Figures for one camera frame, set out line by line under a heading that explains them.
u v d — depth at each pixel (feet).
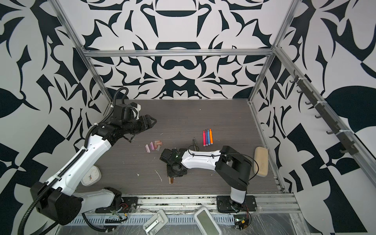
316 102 1.95
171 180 2.66
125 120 1.89
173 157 2.18
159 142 3.16
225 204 2.42
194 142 3.16
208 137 3.25
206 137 3.23
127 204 2.42
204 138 3.21
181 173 2.45
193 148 3.09
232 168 1.52
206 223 2.18
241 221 2.34
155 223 2.24
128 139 2.04
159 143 3.16
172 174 2.44
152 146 3.08
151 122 2.30
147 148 3.08
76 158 1.44
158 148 3.08
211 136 3.24
